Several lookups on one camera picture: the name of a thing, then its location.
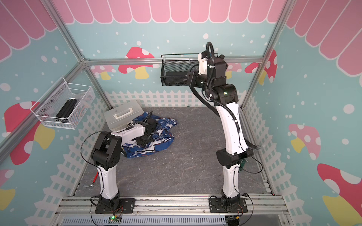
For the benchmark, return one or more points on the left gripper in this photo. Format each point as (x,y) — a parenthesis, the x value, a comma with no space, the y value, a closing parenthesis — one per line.
(140,142)

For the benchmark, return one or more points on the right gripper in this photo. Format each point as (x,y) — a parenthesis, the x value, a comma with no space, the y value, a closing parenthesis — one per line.
(192,80)

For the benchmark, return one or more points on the blue patterned trousers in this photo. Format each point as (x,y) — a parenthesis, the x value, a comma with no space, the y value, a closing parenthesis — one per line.
(159,139)

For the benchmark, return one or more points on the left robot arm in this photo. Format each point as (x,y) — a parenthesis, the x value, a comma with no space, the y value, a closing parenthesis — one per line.
(106,155)

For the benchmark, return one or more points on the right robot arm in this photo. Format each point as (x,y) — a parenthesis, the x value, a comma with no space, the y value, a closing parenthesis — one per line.
(222,98)

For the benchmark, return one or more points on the white plastic case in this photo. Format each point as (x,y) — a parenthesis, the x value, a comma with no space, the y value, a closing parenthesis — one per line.
(119,117)

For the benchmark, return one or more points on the black box in white basket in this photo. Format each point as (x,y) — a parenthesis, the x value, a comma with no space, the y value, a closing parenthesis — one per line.
(66,110)

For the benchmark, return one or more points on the green circuit board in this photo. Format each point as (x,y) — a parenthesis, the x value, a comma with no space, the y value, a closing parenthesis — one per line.
(114,220)

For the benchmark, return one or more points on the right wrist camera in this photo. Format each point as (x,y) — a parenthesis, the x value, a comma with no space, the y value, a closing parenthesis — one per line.
(212,65)

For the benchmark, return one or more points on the black mesh wall basket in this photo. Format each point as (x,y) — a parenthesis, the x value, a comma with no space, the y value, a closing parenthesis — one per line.
(179,62)

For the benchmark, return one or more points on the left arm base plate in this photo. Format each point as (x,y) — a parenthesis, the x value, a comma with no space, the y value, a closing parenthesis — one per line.
(125,205)

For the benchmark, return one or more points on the white wire wall basket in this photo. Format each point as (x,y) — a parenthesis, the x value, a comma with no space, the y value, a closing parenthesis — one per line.
(47,107)

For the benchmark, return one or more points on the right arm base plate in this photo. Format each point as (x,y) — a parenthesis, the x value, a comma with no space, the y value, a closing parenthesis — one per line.
(224,205)

